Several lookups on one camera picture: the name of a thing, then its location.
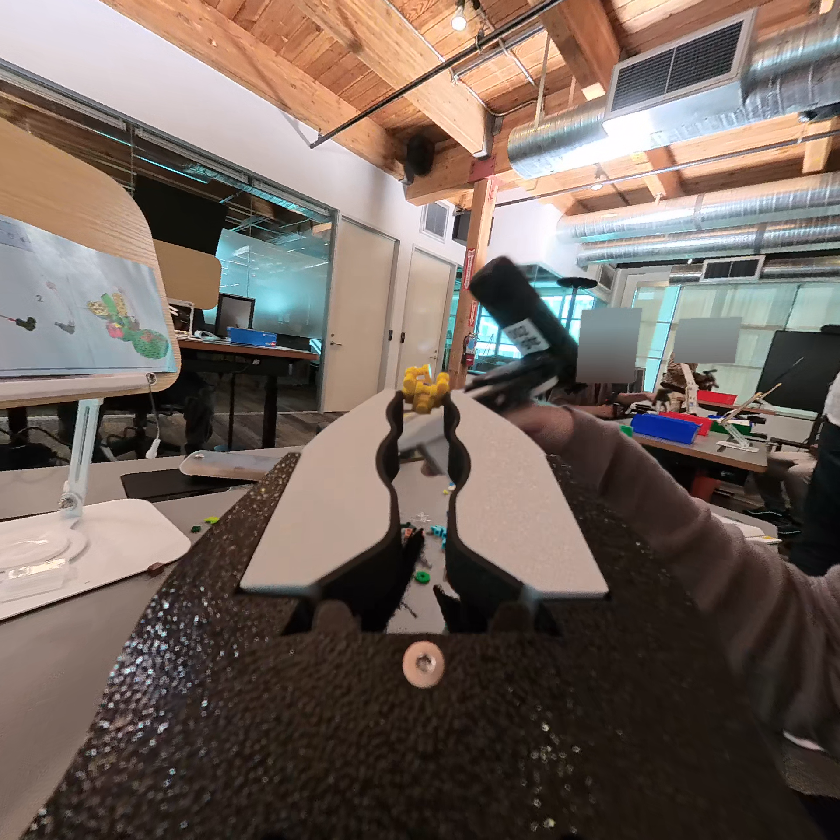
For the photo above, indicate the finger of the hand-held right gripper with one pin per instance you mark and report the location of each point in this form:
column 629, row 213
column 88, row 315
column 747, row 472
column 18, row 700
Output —
column 426, row 438

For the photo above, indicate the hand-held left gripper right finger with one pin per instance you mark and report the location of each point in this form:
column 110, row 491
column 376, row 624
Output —
column 525, row 505

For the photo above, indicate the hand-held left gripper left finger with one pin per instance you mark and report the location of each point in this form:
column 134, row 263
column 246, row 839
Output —
column 328, row 505

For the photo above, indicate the yellow toy brick assembly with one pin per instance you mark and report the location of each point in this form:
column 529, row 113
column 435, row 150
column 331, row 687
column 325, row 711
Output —
column 425, row 390

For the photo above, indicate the person's right forearm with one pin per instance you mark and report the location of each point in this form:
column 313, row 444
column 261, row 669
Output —
column 689, row 544

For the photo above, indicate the wooden background desk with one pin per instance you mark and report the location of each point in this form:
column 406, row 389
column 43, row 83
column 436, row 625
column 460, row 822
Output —
column 249, row 351

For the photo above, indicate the person's right hand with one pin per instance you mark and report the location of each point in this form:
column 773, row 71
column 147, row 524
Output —
column 551, row 426

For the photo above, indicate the red fire extinguisher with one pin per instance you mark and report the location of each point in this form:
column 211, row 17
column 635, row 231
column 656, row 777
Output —
column 467, row 351

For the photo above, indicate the cyan toy brick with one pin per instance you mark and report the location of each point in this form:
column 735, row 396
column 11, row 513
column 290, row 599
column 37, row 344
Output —
column 438, row 530

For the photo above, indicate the white door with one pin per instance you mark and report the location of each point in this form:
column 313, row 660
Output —
column 361, row 315
column 426, row 315

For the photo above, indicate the pale flat board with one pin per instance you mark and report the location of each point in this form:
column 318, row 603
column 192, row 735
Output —
column 229, row 463

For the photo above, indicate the blue storage bin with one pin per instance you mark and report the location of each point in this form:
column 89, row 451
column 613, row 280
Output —
column 663, row 428

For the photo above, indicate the black flat tablet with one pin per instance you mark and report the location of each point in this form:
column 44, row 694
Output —
column 170, row 484

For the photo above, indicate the black round speaker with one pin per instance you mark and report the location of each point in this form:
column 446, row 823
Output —
column 420, row 155

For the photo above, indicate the blue flat box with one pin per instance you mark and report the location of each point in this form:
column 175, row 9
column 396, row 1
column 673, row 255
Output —
column 253, row 337

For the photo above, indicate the red storage bin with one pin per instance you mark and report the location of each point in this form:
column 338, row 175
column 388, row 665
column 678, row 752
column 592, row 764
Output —
column 702, row 423
column 715, row 397

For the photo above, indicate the grey background table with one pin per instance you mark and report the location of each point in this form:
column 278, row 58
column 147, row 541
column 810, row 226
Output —
column 722, row 454

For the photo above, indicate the black computer monitor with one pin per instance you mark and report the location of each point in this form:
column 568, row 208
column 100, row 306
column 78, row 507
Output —
column 235, row 312

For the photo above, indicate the small vent grille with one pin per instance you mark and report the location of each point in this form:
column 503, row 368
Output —
column 732, row 269

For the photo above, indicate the white paper sheet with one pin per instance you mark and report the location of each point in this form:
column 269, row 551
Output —
column 748, row 528

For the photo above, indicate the black ceiling pipe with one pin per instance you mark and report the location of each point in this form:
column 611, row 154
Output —
column 407, row 85

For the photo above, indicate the small wooden stand board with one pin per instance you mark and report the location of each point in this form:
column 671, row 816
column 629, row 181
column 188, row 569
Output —
column 187, row 275

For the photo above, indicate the metal vent grille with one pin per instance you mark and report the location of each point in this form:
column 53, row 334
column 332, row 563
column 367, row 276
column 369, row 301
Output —
column 676, row 65

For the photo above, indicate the large black screen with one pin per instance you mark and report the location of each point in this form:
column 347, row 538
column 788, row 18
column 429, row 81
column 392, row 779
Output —
column 794, row 374

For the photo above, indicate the round ceiling spotlight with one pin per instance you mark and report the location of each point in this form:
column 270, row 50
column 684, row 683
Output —
column 459, row 21

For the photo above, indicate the clear plastic tray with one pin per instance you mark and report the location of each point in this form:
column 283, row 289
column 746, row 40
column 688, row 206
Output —
column 33, row 581

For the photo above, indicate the toy brick instruction booklet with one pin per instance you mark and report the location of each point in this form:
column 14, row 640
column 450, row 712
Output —
column 65, row 308

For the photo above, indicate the wooden support post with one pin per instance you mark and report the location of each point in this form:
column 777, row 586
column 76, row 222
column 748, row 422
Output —
column 476, row 275

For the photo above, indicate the wall vent grille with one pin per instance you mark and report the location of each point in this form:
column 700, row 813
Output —
column 435, row 220

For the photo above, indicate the large silver ventilation duct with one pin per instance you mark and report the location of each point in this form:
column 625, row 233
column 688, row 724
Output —
column 558, row 141

